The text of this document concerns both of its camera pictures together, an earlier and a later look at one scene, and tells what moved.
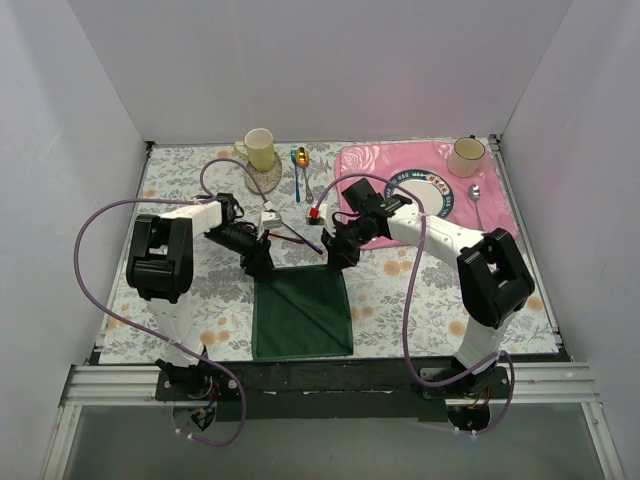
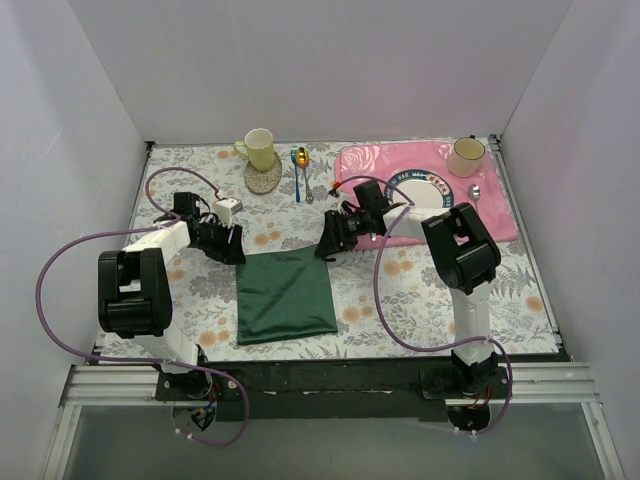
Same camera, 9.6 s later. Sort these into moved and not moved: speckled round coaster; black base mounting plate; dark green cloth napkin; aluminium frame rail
Moved: dark green cloth napkin
Not moved: black base mounting plate; aluminium frame rail; speckled round coaster
